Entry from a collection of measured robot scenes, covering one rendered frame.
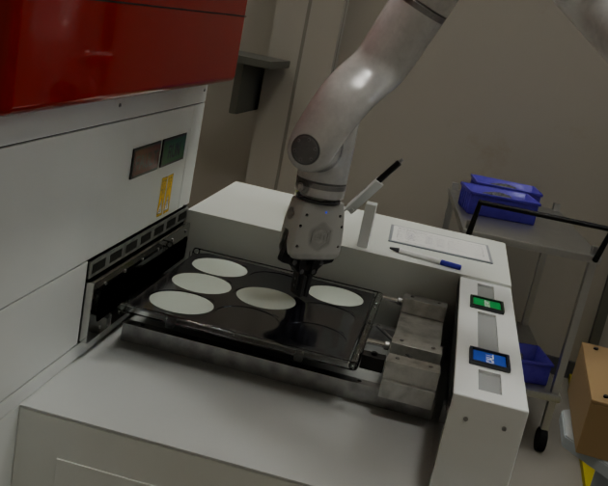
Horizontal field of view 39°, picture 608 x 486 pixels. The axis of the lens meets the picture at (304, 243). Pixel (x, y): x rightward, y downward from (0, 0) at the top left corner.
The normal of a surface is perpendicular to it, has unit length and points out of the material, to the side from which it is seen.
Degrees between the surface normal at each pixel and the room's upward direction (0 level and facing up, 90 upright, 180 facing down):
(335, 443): 0
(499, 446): 90
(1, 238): 90
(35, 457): 90
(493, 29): 90
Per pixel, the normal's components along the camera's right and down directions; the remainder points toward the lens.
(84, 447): -0.19, 0.22
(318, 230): 0.52, 0.32
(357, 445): 0.19, -0.95
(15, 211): 0.96, 0.23
